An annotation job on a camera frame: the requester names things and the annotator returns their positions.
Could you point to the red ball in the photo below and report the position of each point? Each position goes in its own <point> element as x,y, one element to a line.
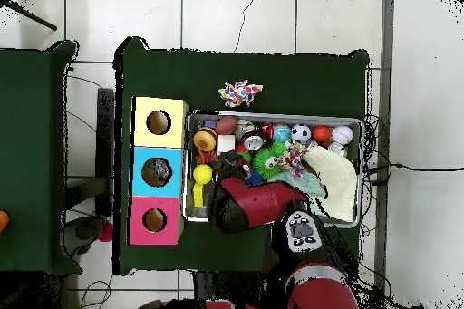
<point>106,233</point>

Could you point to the smooth orange ball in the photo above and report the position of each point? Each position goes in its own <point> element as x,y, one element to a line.
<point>321,134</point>

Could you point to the dark green table cloth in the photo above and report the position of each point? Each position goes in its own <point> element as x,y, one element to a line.
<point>235,69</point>
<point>29,124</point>

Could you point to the small green spiky ball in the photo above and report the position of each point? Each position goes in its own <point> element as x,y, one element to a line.
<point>264,156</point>

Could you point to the orange round object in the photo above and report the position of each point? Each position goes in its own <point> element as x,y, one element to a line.
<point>3,221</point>

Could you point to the grey rounded object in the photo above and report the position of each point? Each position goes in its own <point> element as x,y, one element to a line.
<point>83,231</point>

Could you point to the black and white soccer ball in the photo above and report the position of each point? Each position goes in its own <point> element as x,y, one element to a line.
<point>301,133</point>

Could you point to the wooden burger toy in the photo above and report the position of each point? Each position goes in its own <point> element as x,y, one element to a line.
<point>205,140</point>

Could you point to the black rod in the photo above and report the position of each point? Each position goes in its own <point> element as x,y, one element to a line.
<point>32,17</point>

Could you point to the teal knitted cloth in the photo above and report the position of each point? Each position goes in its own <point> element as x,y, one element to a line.
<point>308,180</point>

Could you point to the shallow clear mesh bin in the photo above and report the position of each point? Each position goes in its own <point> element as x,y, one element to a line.
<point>319,118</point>

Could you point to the white baseball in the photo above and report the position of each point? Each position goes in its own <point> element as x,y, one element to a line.
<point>342,135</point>

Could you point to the polka dot cloth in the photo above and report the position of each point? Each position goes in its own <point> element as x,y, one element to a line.
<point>239,93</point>
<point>291,158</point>

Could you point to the cream knitted cloth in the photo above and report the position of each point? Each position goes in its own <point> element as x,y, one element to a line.
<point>340,178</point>

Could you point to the black upright panel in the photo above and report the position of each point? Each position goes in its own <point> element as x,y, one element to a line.
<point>105,135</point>

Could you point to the wooden box with three holes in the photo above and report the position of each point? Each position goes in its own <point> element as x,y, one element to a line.
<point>170,138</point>

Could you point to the brown toy football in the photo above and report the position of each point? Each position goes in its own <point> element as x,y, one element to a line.
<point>226,125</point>

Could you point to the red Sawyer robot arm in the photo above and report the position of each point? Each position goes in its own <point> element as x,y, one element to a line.
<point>264,202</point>

